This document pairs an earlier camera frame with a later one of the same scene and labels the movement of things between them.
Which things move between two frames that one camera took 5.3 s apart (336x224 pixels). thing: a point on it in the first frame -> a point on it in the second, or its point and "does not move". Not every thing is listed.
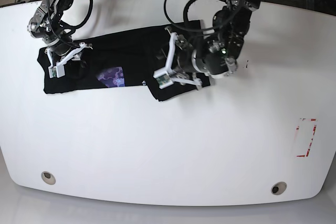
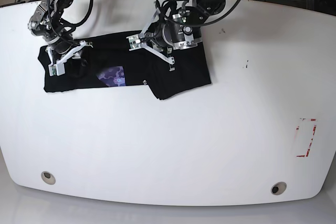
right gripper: (180, 67) -> (148, 41)
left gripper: (58, 68) does not move
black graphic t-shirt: (126, 61) does not move
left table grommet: (48, 178) does not move
